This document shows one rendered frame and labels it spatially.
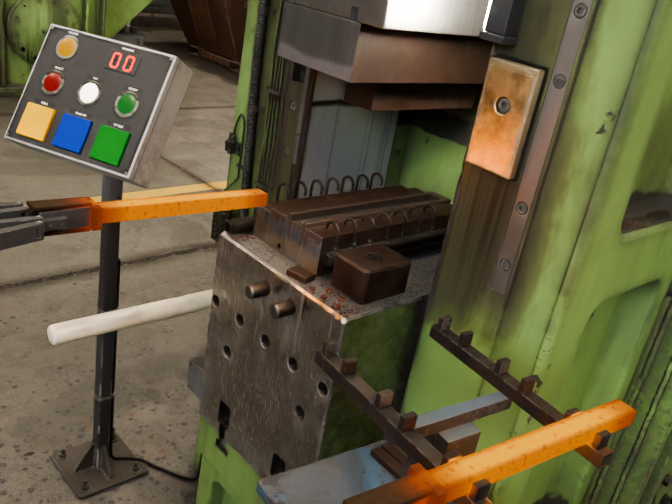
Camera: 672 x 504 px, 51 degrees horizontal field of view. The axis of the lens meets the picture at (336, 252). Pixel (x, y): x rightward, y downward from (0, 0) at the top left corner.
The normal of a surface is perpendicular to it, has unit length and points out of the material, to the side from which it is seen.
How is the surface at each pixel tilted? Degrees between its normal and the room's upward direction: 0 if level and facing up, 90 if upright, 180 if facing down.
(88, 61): 60
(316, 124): 90
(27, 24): 89
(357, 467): 0
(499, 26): 90
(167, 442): 0
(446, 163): 90
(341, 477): 0
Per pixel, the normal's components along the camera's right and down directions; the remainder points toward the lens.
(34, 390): 0.17, -0.90
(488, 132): -0.74, 0.15
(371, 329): 0.65, 0.40
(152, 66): -0.25, -0.18
